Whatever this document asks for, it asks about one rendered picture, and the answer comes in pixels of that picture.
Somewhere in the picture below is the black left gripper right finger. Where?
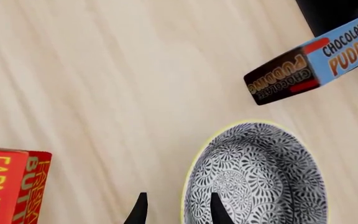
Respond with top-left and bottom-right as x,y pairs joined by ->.
210,192 -> 236,224

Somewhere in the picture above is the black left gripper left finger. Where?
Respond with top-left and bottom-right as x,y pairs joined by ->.
126,192 -> 149,224

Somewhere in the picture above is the black and white patterned bowl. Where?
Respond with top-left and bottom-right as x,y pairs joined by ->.
181,119 -> 329,224

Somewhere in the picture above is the red butter box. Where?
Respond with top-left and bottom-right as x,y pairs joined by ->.
0,146 -> 53,224

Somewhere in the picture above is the chocolate pudding box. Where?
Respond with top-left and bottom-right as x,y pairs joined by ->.
243,12 -> 358,106

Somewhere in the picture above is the black table leg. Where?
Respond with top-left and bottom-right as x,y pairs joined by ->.
294,0 -> 358,37

